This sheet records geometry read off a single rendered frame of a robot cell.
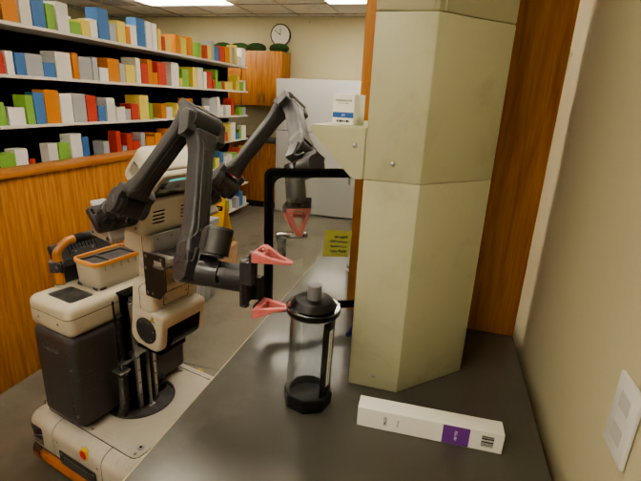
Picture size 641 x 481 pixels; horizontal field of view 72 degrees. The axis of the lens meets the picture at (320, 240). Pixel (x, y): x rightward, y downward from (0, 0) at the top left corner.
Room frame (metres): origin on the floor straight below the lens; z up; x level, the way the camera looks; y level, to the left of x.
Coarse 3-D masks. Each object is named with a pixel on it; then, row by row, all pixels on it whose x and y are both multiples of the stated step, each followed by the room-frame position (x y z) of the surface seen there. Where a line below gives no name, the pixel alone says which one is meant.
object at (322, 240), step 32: (288, 192) 1.10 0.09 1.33; (320, 192) 1.13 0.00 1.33; (352, 192) 1.15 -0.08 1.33; (288, 224) 1.10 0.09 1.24; (320, 224) 1.13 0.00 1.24; (352, 224) 1.15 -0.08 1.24; (288, 256) 1.11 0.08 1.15; (320, 256) 1.13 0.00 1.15; (352, 256) 1.15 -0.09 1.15; (288, 288) 1.11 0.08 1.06; (352, 288) 1.15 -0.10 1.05
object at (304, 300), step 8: (312, 288) 0.78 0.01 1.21; (320, 288) 0.79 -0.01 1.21; (296, 296) 0.80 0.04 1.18; (304, 296) 0.80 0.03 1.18; (312, 296) 0.78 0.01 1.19; (320, 296) 0.79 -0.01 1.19; (328, 296) 0.81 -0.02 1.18; (296, 304) 0.77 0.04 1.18; (304, 304) 0.77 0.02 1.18; (312, 304) 0.77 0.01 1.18; (320, 304) 0.77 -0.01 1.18; (328, 304) 0.77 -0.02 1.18; (336, 304) 0.80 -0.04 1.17; (304, 312) 0.76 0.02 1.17; (312, 312) 0.75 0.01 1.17; (320, 312) 0.76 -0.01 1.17; (328, 312) 0.76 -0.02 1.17
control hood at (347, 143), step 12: (324, 132) 0.89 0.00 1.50; (336, 132) 0.88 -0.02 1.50; (348, 132) 0.87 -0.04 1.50; (360, 132) 0.87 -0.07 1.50; (324, 144) 0.89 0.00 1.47; (336, 144) 0.88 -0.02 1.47; (348, 144) 0.87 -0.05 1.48; (360, 144) 0.87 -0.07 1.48; (336, 156) 0.88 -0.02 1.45; (348, 156) 0.87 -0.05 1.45; (360, 156) 0.87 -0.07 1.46; (348, 168) 0.87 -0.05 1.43; (360, 168) 0.87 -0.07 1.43
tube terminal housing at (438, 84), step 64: (384, 64) 0.86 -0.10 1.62; (448, 64) 0.85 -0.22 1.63; (384, 128) 0.86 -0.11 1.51; (448, 128) 0.86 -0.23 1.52; (384, 192) 0.85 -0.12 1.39; (448, 192) 0.88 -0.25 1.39; (384, 256) 0.85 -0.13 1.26; (448, 256) 0.89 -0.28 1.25; (384, 320) 0.85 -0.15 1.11; (448, 320) 0.90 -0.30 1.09; (384, 384) 0.84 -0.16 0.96
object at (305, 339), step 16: (288, 304) 0.79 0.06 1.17; (304, 336) 0.75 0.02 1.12; (320, 336) 0.75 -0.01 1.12; (288, 352) 0.79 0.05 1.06; (304, 352) 0.75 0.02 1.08; (320, 352) 0.76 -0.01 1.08; (288, 368) 0.78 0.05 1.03; (304, 368) 0.75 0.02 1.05; (288, 384) 0.78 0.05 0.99; (304, 384) 0.75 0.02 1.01; (304, 400) 0.75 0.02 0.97
